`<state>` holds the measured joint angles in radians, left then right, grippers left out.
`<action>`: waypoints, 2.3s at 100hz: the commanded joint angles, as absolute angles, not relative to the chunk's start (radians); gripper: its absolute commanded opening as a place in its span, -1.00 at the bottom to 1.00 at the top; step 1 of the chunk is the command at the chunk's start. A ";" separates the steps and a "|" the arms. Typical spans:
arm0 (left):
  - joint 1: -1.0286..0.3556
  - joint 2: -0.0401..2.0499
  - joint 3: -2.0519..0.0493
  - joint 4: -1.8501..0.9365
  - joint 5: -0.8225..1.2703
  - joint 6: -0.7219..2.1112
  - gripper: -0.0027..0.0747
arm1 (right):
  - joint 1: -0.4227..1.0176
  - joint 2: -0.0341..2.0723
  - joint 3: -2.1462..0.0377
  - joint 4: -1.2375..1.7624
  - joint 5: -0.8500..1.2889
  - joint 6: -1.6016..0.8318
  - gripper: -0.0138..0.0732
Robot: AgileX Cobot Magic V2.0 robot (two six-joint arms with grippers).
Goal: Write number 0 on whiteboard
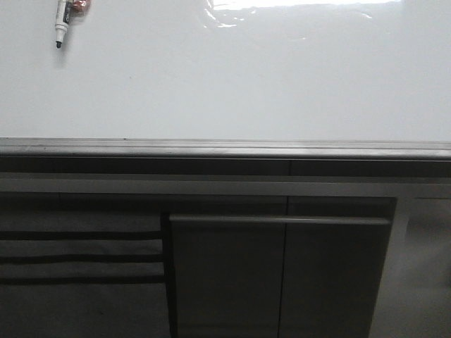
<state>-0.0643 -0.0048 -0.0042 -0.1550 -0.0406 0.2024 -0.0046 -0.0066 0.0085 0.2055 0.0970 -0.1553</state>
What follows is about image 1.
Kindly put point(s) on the white whiteboard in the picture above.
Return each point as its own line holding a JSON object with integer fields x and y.
{"x": 260, "y": 70}

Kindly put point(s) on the red tape wad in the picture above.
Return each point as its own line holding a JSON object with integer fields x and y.
{"x": 80, "y": 8}

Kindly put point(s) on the white black whiteboard marker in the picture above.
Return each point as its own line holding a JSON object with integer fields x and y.
{"x": 62, "y": 23}

